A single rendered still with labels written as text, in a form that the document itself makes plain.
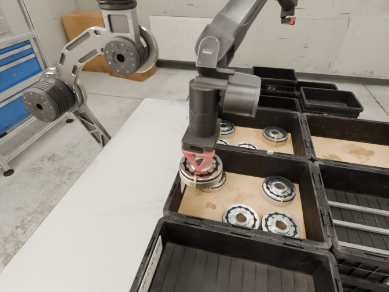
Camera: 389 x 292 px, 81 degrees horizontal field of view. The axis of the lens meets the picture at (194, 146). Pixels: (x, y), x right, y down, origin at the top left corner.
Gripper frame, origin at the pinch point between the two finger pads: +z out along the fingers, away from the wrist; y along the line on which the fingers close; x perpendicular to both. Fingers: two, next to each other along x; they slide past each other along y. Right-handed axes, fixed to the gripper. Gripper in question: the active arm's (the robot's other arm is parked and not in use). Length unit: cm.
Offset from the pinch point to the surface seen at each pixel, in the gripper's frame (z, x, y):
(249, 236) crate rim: 12.2, -14.2, -9.0
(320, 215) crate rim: 13.1, -31.5, 2.1
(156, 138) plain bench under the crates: 37, 33, 47
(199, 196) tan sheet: 22.6, 1.0, 6.7
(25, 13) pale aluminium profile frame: 5, 181, 136
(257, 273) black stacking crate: 22.0, -18.0, -12.3
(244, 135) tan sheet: 23, -10, 44
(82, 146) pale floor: 111, 138, 101
